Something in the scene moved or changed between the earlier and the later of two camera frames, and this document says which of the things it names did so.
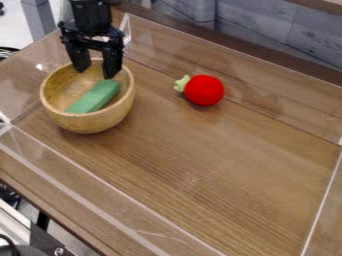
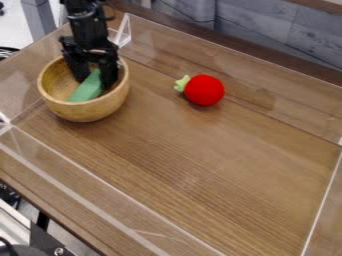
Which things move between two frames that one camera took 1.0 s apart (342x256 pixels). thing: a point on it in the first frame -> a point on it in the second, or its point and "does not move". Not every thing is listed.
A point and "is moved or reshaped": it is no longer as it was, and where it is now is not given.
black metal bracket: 42,240 does not move
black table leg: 42,220 does not move
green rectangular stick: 94,98 -> 89,89
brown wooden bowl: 64,85 is moved or reshaped
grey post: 38,17 does not move
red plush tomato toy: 203,89 does not move
